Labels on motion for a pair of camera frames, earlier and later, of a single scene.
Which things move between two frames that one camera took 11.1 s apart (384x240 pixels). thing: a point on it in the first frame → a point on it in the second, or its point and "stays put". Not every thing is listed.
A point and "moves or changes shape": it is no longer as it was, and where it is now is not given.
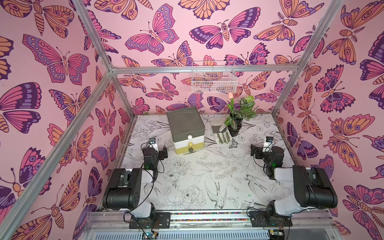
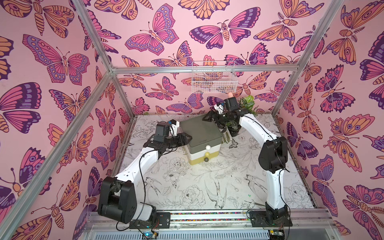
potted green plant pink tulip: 245,110 stays put
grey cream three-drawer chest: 188,130 moves or changes shape
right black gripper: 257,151 → 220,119
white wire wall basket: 214,77 stays put
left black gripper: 160,154 → 182,139
